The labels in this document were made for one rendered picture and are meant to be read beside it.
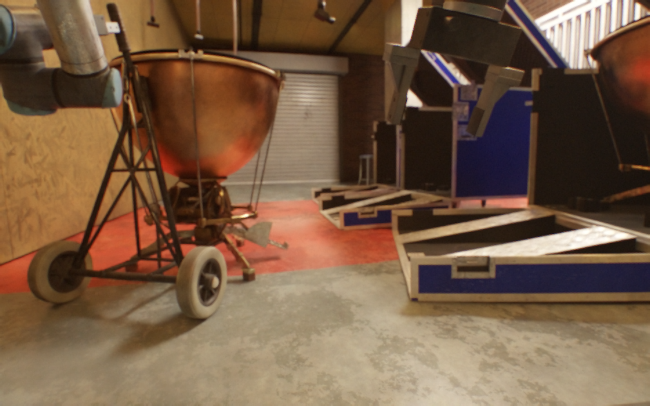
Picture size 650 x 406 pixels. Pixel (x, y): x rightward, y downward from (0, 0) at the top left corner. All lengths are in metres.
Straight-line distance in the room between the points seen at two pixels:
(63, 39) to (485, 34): 0.75
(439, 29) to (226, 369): 0.72
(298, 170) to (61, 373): 7.34
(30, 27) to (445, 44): 0.81
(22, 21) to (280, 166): 7.19
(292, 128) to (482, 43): 7.56
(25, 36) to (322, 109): 7.53
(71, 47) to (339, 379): 0.85
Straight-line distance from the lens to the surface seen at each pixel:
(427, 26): 0.46
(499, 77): 0.53
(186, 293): 0.91
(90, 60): 0.85
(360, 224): 2.11
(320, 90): 8.26
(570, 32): 4.51
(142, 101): 1.15
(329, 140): 8.13
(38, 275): 1.25
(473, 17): 0.48
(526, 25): 2.86
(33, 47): 0.94
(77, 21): 0.82
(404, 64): 0.46
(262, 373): 0.75
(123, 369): 0.86
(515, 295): 1.13
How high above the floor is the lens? 0.42
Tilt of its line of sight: 7 degrees down
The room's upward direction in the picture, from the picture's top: 1 degrees counter-clockwise
